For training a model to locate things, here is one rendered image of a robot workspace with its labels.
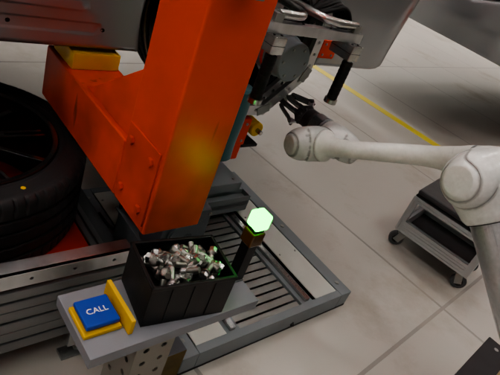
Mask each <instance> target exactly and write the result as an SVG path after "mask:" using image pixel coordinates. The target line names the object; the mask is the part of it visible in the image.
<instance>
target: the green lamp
mask: <svg viewBox="0 0 500 375"><path fill-rule="evenodd" d="M272 219H273V217H272V215H271V214H270V213H269V212H268V211H267V210H266V209H265V208H258V209H254V210H252V211H251V213H250V215H249V218H248V220H247V223H248V224H249V225H250V226H251V227H252V228H253V229H254V230H255V231H256V232H259V231H264V230H267V229H268V228H269V226H270V224H271V221H272Z"/></svg>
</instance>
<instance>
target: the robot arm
mask: <svg viewBox="0 0 500 375"><path fill-rule="evenodd" d="M287 101H289V102H290V103H291V104H293V105H294V106H295V107H297V109H296V108H295V107H294V106H292V105H291V104H289V103H288V102H287ZM298 101H299V102H302V103H304V104H306V105H309V106H304V105H302V104H301V103H299V102H298ZM279 102H281V103H279V106H280V108H281V111H282V112H283V113H284V115H285V116H286V118H287V121H288V123H289V125H290V126H291V125H292V124H293V123H297V124H300V125H302V126H301V127H298V128H295V129H293V130H291V131H290V132H288V133H287V135H286V137H285V139H284V143H283V146H284V149H285V151H286V154H287V155H288V156H289V157H291V158H293V159H295V160H299V161H320V162H326V161H329V160H330V159H331V158H332V159H336V160H337V161H340V162H342V163H345V164H352V163H354V162H355V161H356V160H357V159H360V160H368V161H382V162H390V163H398V164H411V165H418V166H424V167H431V168H434V169H437V170H442V172H441V175H440V189H441V191H442V193H443V195H444V196H445V198H446V199H447V201H448V202H449V203H451V204H452V206H453V208H454V209H455V211H456V213H457V214H458V216H459V217H460V219H461V221H462V222H463V223H464V224H465V225H467V226H469V227H470V231H471V234H472V239H473V242H474V245H475V250H476V254H477V256H478V262H479V265H480V267H481V273H482V276H483V279H484V284H485V287H486V291H487V295H488V298H489V302H490V306H491V310H492V313H493V318H494V321H495V324H496V329H497V332H498V335H499V341H500V146H481V145H468V146H429V145H419V144H394V143H379V142H365V141H359V139H358V138H357V137H356V136H355V135H354V134H353V133H352V132H351V131H350V130H349V129H347V128H346V127H344V126H342V125H341V124H338V123H336V122H334V121H333V120H332V119H330V118H329V117H327V116H326V115H325V114H323V113H319V112H318V111H316V110H315V109H314V105H315V101H314V99H308V98H306V97H303V96H300V95H299V94H296V93H294V92H293V93H292V94H288V95H287V96H286V97H284V98H283V99H282V100H280V101H279ZM284 107H286V108H287V109H288V110H289V111H291V112H292V113H293V114H294V115H295V119H293V118H292V117H290V115H289V113H288V112H287V111H286V109H285V108H284Z"/></svg>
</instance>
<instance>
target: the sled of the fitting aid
mask: <svg viewBox="0 0 500 375"><path fill-rule="evenodd" d="M250 197H251V195H250V194H249V193H248V192H247V191H246V190H245V189H244V188H243V187H242V186H240V189H239V190H236V191H232V192H226V193H217V194H211V195H208V197H207V199H206V202H207V203H208V204H209V205H210V206H211V213H212V215H211V216H213V215H217V214H224V213H229V212H233V211H241V210H245V209H246V206H247V204H248V202H249V199H250Z"/></svg>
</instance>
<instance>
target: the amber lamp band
mask: <svg viewBox="0 0 500 375"><path fill-rule="evenodd" d="M265 235H266V234H265V232H263V233H261V234H253V232H252V231H251V230H250V229H249V228H248V226H245V228H244V229H243V232H242V234H241V237H240V239H241V240H242V241H243V242H244V243H245V244H246V245H247V246H248V247H249V248H252V247H255V246H260V245H261V243H262V242H263V238H264V237H265Z"/></svg>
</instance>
